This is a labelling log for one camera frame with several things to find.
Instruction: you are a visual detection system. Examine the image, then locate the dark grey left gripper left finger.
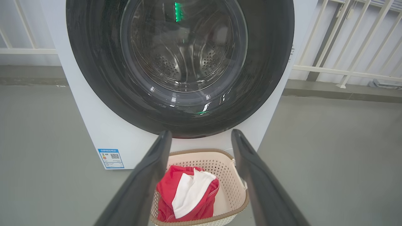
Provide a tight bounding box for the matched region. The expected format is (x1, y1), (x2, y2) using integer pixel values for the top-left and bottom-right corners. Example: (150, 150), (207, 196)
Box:
(94, 130), (172, 226)

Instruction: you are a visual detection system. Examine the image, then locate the blue energy label sticker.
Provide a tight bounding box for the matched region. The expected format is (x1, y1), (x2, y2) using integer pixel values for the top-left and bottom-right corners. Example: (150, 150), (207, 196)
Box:
(98, 148), (125, 169)

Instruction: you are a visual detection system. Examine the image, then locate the white metal railing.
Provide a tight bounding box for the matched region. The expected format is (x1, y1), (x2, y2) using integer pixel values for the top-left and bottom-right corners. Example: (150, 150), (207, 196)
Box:
(0, 0), (57, 55)
(292, 0), (402, 89)

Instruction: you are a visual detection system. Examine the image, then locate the red garment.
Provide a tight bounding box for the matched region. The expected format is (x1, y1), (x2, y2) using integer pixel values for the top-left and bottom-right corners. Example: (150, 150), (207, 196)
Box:
(156, 165), (220, 223)

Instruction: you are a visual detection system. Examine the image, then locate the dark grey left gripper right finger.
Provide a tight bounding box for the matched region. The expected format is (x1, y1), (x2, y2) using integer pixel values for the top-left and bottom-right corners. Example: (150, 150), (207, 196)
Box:
(231, 129), (311, 226)

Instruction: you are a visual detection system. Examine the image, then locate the round dark washing machine door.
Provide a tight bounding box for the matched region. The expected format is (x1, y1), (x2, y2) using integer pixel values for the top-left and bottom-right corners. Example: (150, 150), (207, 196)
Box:
(66, 0), (295, 139)

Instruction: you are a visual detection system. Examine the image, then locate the white front-load washing machine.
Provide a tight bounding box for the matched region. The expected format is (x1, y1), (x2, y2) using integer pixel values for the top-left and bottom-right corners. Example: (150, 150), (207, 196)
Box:
(39, 0), (319, 170)

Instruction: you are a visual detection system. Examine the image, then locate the cream perforated laundry basket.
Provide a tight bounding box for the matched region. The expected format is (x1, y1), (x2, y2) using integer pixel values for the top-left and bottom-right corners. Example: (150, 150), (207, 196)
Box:
(150, 149), (249, 226)

